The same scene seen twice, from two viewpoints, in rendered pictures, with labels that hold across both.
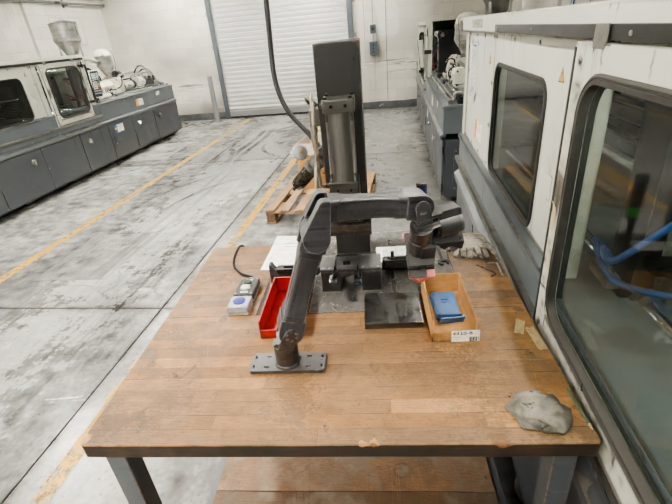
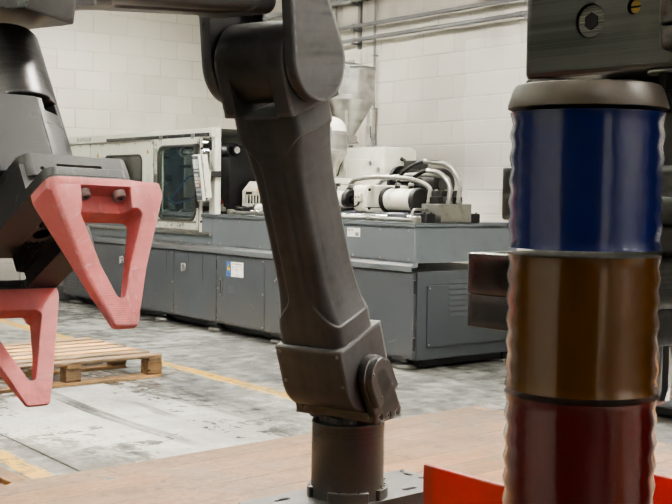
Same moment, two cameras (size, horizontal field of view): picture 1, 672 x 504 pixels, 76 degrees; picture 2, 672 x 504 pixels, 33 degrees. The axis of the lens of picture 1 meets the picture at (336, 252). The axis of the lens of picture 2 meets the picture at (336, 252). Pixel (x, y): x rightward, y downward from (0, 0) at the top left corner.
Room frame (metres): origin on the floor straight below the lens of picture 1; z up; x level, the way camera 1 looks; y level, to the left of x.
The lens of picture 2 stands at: (1.54, -0.56, 1.17)
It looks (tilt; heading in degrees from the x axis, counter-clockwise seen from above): 3 degrees down; 133
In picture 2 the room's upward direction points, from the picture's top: 1 degrees clockwise
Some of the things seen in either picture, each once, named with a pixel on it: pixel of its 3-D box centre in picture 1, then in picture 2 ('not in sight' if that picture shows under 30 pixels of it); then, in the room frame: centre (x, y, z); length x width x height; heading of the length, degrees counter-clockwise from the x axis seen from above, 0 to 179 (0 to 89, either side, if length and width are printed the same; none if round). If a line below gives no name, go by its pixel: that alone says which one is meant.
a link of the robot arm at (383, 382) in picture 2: (286, 331); (345, 386); (0.89, 0.14, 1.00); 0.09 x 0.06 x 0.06; 8
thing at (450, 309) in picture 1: (446, 303); not in sight; (1.06, -0.32, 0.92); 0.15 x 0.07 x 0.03; 173
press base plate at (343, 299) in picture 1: (360, 274); not in sight; (1.34, -0.08, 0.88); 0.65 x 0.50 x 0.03; 84
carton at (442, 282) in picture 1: (448, 305); not in sight; (1.04, -0.31, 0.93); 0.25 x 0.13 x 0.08; 174
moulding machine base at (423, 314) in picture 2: not in sight; (246, 269); (-5.79, 6.11, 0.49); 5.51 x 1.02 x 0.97; 171
